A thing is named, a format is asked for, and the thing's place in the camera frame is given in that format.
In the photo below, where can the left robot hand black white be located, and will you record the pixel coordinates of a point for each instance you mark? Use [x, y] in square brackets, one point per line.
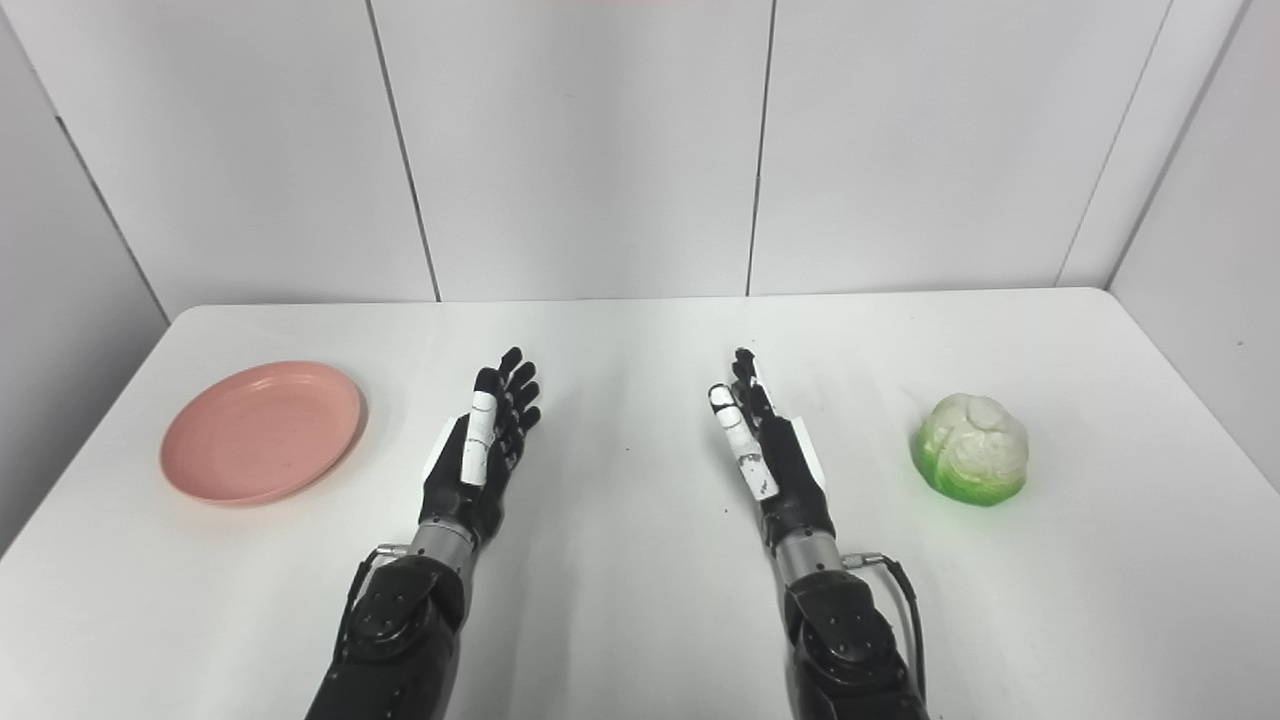
[492, 455]

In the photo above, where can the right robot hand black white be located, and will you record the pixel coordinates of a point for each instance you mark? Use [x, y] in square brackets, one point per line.
[785, 470]

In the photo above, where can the green white cabbage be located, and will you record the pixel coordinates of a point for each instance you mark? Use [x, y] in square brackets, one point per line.
[972, 450]

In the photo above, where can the pink plate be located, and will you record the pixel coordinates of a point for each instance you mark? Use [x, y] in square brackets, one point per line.
[262, 432]

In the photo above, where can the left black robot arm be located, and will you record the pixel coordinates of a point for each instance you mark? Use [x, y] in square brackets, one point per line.
[400, 625]

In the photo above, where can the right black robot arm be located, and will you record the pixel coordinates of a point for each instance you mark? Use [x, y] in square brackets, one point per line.
[840, 630]

